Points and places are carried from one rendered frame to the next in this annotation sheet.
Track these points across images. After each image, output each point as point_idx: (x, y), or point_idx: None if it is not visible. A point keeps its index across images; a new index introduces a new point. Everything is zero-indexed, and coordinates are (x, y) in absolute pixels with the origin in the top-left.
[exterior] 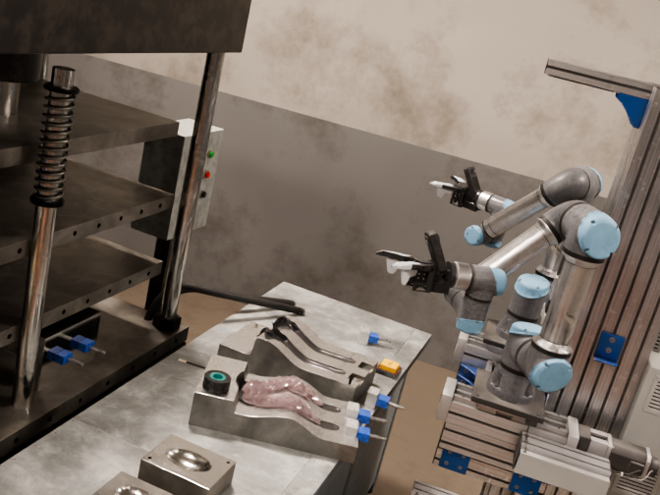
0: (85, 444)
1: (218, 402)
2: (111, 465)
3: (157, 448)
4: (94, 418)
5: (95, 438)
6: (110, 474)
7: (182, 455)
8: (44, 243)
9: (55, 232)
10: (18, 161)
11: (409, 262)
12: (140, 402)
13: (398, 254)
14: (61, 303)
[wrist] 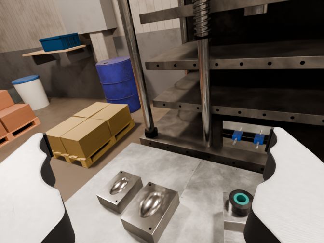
0: (180, 168)
1: (223, 212)
2: (164, 180)
3: (160, 187)
4: (205, 166)
5: (186, 170)
6: (155, 181)
7: (160, 202)
8: (199, 61)
9: (222, 59)
10: (192, 13)
11: (19, 182)
12: (236, 182)
13: (267, 180)
14: (238, 107)
